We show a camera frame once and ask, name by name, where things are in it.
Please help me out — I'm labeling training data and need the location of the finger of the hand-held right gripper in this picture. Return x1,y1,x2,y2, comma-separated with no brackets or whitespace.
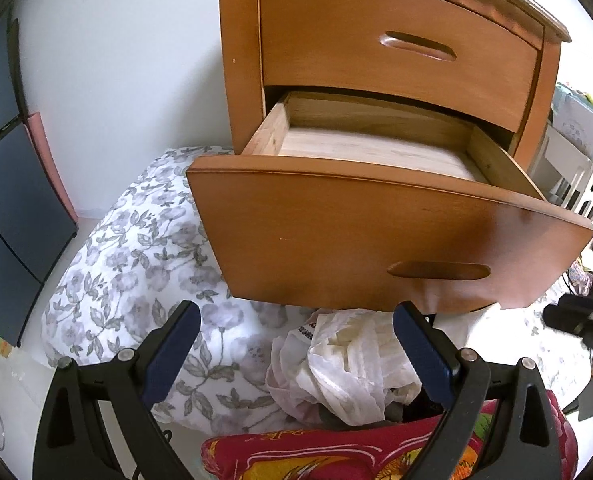
543,305,593,334
560,292,593,317

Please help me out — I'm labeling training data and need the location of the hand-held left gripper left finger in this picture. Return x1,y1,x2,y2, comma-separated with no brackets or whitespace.
32,300,202,480

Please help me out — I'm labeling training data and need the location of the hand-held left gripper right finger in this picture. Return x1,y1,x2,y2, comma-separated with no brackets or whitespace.
393,301,563,480

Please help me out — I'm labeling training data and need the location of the black garment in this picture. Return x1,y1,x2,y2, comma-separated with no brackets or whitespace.
386,385,447,426

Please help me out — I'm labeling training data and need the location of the grey garment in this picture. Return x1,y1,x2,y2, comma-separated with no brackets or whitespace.
321,405,402,432

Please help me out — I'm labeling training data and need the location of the wooden drawer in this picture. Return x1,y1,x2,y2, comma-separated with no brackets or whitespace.
258,0,546,133
186,91,593,313

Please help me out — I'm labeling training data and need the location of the floral quilt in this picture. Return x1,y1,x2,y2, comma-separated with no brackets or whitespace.
41,146,593,433

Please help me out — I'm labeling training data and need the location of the white cutout shelf rack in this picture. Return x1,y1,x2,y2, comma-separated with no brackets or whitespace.
531,125,593,228

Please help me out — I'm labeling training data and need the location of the red printed blanket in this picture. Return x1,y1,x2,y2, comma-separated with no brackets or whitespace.
200,390,579,480

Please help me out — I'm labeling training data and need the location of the white illustrated box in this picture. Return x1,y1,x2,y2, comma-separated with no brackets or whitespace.
551,92,593,156

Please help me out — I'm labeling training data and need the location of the dark blue cabinet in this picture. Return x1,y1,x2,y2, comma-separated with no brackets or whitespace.
0,10,80,348

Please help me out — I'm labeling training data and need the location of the pink board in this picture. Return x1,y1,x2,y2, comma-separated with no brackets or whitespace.
25,111,80,226

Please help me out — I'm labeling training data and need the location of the wooden nightstand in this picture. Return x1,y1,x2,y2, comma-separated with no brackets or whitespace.
219,0,573,191

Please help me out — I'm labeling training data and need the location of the closed wooden drawer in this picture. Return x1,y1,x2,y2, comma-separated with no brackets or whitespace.
258,0,546,133

